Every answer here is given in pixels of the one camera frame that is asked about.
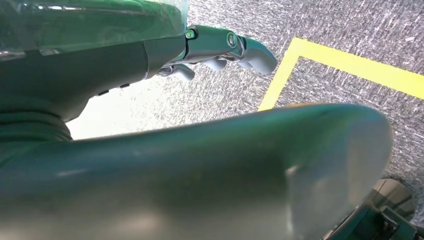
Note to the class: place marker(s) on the yellow floor tape square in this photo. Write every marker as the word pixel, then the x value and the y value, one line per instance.
pixel 331 61

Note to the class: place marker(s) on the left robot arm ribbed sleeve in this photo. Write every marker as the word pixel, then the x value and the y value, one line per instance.
pixel 30 132

